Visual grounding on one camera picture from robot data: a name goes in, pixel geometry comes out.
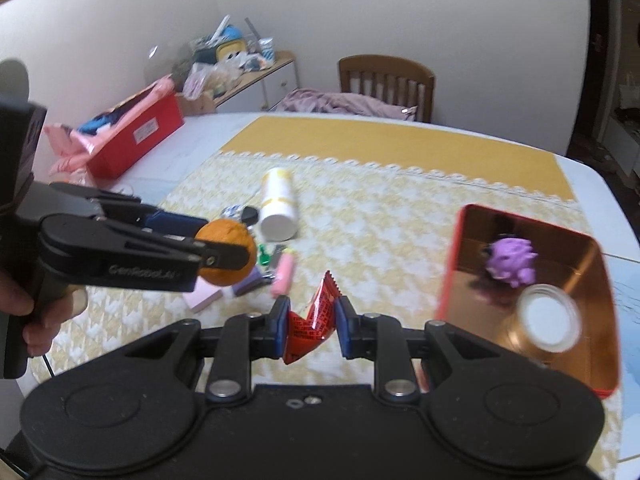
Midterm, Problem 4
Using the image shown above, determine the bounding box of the orange ball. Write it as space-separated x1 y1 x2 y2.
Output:
195 218 257 287

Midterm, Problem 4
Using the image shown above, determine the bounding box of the pale pink sticky notepad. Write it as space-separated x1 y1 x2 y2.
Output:
182 278 224 313

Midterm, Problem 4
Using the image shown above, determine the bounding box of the wooden chair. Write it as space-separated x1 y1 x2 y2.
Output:
337 54 436 122

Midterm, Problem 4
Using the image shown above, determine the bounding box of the purple faceted box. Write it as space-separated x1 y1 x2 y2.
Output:
231 266 272 297

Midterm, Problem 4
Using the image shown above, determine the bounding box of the yellow houndstooth table runner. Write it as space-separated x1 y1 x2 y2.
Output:
29 114 624 480

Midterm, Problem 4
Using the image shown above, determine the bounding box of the gold rimmed round lid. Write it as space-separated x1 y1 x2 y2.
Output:
504 284 582 360

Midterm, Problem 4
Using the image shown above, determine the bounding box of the pink lighter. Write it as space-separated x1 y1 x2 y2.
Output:
270 249 296 298

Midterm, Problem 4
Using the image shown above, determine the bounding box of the red foil snack packet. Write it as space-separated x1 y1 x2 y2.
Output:
283 271 341 364

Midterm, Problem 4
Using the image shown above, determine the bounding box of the red storage box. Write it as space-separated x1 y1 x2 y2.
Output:
87 93 183 180

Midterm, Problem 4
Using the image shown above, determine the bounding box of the pink cloth on chair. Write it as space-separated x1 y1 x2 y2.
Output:
274 88 418 120

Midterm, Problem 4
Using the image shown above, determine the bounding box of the white side cabinet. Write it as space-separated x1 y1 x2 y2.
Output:
177 49 302 116

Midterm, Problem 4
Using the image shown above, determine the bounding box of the small silver blue packet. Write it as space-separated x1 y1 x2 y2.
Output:
220 204 244 221

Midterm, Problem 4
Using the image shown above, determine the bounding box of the black key fob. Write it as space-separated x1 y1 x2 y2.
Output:
240 206 259 228

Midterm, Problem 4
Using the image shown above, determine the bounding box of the pink cloth on box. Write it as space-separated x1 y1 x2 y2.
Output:
42 76 175 174

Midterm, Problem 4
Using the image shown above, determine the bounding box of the purple spiky toy figure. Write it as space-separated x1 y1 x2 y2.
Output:
482 237 538 288

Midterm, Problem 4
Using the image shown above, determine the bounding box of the white yellow cylindrical bottle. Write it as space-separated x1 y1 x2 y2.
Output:
259 167 299 242

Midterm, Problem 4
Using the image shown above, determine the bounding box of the person's left hand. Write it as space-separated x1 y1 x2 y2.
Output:
1 272 87 356

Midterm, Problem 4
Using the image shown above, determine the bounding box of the clutter pile on cabinet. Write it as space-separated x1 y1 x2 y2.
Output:
143 15 277 102

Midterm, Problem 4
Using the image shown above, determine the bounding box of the red metal tin box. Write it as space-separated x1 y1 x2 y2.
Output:
436 205 620 399

